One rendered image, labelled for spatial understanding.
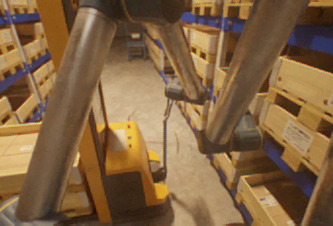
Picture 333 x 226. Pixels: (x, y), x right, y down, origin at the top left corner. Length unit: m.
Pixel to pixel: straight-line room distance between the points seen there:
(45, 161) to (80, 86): 0.26
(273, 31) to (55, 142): 0.65
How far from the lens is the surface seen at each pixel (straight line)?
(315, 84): 1.38
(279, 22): 0.45
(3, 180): 2.04
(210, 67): 2.59
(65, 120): 0.66
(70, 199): 2.10
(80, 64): 0.66
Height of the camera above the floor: 2.15
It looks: 30 degrees down
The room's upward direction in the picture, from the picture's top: straight up
